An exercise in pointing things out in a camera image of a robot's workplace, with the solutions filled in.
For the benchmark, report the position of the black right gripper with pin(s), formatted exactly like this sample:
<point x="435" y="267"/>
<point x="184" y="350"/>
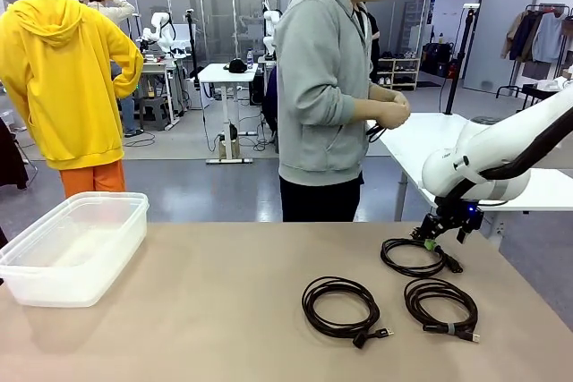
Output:
<point x="452" y="216"/>

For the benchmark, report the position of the person's left forearm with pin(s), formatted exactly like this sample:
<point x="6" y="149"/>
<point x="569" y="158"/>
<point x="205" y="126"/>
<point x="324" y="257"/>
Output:
<point x="377" y="92"/>

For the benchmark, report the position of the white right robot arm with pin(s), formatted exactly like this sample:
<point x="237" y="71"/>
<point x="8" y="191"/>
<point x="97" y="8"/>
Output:
<point x="492" y="149"/>

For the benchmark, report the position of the person's right forearm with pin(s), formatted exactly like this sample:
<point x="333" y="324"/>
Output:
<point x="365" y="109"/>

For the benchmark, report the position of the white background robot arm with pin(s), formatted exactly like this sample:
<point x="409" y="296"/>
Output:
<point x="159" y="24"/>
<point x="271" y="19"/>

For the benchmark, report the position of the person's right hand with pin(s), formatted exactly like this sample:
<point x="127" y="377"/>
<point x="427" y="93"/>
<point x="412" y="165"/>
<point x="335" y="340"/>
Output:
<point x="393" y="116"/>

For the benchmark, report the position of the person's left hand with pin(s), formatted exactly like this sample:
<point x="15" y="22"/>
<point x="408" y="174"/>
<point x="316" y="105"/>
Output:
<point x="394" y="96"/>

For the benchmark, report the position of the white side table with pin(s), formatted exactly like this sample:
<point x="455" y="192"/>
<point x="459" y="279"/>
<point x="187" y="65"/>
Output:
<point x="425" y="140"/>

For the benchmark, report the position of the wooden shoe rack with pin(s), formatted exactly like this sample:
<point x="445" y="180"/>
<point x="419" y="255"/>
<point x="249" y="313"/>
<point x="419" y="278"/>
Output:
<point x="403" y="73"/>

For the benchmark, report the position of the black bags pile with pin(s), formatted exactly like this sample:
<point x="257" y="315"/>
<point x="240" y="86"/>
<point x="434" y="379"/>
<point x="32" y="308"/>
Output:
<point x="434" y="57"/>

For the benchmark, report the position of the person in grey hoodie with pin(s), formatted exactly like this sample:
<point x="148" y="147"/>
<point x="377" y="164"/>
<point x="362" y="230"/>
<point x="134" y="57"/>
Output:
<point x="313" y="87"/>

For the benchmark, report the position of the black tripod pole white top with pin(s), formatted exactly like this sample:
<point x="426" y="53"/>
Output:
<point x="461" y="51"/>

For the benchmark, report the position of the clothes rack with garments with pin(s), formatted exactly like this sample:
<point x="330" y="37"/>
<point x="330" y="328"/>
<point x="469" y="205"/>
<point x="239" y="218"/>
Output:
<point x="546" y="37"/>

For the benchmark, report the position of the clear water bottle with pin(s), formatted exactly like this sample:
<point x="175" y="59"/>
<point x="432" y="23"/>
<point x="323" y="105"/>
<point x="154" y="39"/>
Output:
<point x="250" y="60"/>

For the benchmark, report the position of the black cap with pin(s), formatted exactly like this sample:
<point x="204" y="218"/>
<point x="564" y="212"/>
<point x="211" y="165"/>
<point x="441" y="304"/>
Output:
<point x="236" y="66"/>

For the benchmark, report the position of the white standing desk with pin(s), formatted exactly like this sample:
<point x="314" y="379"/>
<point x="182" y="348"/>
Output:
<point x="224" y="75"/>

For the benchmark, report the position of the dark grey step stool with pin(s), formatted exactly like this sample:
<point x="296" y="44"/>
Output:
<point x="152" y="113"/>

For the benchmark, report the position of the background robot work table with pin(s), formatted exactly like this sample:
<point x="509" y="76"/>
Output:
<point x="154" y="68"/>

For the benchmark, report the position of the orange trousers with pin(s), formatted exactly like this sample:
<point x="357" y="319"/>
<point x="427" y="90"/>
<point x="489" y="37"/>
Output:
<point x="94" y="178"/>

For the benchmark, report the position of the clear plastic storage container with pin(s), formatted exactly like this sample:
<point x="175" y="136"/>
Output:
<point x="53" y="292"/>

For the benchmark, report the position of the yellow hoodie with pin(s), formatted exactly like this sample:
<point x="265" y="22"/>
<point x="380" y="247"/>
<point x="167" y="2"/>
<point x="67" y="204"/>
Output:
<point x="58" y="87"/>

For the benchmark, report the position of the thin black camera tripod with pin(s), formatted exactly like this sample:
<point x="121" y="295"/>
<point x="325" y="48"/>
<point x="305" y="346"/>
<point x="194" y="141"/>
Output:
<point x="191" y="42"/>

